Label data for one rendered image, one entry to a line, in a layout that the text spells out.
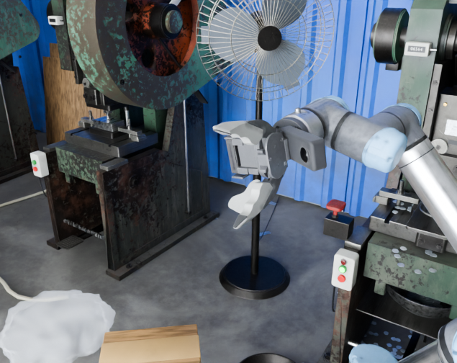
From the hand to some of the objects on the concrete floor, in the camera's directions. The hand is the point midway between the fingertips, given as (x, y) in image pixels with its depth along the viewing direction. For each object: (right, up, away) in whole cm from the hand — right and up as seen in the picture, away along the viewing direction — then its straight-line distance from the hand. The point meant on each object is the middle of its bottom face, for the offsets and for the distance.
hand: (228, 181), depth 64 cm
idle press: (-45, -26, +252) cm, 257 cm away
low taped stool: (-27, -90, +110) cm, 144 cm away
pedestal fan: (+31, -41, +219) cm, 225 cm away
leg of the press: (+65, -66, +161) cm, 186 cm away
